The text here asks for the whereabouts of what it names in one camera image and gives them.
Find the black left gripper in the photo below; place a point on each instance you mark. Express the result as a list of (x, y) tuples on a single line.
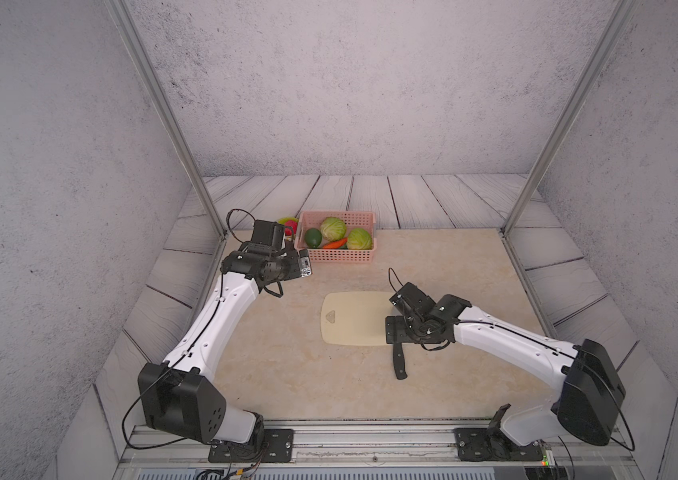
[(295, 269)]

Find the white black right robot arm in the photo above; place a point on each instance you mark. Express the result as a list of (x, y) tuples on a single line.
[(587, 392)]

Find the orange carrot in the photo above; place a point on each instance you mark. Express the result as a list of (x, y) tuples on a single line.
[(338, 244)]

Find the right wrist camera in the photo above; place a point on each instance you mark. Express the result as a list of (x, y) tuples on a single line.
[(412, 302)]

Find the aluminium mounting rail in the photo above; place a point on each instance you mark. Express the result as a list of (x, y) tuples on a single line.
[(365, 449)]

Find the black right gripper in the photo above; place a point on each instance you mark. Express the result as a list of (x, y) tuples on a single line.
[(398, 334)]

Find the pink plastic basket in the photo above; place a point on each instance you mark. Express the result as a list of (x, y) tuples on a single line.
[(353, 219)]

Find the green cabbage left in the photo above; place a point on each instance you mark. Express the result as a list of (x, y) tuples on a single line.
[(333, 228)]

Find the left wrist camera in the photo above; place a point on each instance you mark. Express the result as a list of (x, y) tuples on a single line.
[(268, 234)]

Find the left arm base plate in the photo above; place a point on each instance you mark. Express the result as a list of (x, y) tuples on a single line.
[(265, 445)]

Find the green cabbage right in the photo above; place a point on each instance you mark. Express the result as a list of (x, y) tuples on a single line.
[(359, 239)]

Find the red apple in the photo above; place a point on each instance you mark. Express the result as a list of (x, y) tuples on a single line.
[(291, 227)]

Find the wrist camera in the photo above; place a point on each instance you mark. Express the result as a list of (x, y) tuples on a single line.
[(268, 234), (412, 302)]

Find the black handled kitchen knife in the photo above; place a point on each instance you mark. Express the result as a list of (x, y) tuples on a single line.
[(399, 363)]

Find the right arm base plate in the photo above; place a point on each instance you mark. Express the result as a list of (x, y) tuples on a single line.
[(482, 444)]

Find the dark green avocado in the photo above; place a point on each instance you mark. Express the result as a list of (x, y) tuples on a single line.
[(313, 238)]

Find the green cabbage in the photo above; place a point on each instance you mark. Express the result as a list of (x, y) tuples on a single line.
[(359, 239), (333, 228)]

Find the right aluminium frame post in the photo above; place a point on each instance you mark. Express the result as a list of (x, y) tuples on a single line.
[(607, 42)]

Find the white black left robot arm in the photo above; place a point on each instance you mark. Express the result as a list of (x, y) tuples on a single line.
[(178, 395)]

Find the aluminium frame post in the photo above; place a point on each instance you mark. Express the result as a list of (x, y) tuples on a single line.
[(139, 55), (607, 42)]

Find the cream plastic cutting board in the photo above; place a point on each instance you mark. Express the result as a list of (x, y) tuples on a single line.
[(356, 318)]

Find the left aluminium frame post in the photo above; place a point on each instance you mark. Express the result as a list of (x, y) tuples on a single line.
[(139, 55)]

